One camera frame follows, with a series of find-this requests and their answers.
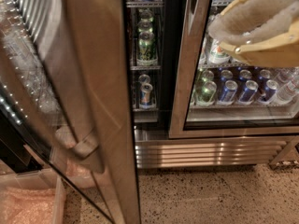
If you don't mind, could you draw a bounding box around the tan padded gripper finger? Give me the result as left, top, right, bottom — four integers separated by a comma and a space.
208, 0, 299, 68

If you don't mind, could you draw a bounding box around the stainless glass fridge door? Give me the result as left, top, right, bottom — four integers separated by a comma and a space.
0, 0, 141, 224
170, 0, 298, 138

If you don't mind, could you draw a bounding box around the water bottle right fridge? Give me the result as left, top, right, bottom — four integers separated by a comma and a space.
275, 76, 299, 105

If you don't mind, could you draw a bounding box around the green can lower right fridge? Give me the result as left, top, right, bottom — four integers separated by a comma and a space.
196, 81, 217, 105

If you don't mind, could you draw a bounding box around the stainless louvered fridge base grille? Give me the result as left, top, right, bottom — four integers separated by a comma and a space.
135, 136, 298, 169

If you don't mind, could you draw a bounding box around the white green soda can left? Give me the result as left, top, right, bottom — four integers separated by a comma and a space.
207, 39, 230, 64

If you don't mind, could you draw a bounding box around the blue can lower right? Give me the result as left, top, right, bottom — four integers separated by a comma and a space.
258, 79, 279, 105

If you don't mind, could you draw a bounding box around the blue can lower middle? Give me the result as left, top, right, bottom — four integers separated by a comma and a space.
237, 80, 259, 105

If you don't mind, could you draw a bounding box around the blue can lower left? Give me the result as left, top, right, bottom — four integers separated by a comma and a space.
218, 80, 238, 105

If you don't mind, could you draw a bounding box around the front green soda can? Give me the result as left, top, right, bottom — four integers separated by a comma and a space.
136, 32, 157, 65

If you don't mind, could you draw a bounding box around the right blue energy drink can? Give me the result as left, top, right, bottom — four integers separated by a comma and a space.
139, 83, 153, 109

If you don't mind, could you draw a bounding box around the translucent plastic storage bin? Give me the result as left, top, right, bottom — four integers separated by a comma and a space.
0, 169, 66, 224

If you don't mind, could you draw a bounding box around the pink bubble wrap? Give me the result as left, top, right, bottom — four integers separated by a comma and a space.
0, 187, 55, 224

